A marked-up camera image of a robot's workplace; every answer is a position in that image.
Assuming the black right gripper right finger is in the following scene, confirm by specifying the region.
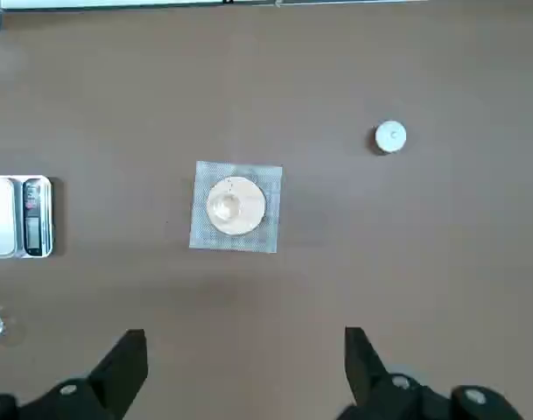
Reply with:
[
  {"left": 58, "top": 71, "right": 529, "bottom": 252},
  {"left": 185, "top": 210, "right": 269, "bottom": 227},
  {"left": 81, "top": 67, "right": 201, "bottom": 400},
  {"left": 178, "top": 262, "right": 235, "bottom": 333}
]
[{"left": 338, "top": 325, "right": 526, "bottom": 420}]

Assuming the small white round cap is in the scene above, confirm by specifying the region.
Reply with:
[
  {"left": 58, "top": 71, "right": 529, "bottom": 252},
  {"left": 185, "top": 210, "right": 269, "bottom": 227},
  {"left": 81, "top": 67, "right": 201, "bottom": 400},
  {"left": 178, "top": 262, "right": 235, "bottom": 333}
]
[{"left": 374, "top": 121, "right": 408, "bottom": 156}]

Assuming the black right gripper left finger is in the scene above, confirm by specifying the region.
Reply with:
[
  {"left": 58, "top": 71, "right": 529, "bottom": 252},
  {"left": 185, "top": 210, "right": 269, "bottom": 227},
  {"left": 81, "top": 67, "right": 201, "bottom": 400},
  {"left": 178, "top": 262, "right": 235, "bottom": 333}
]
[{"left": 0, "top": 328, "right": 149, "bottom": 420}]

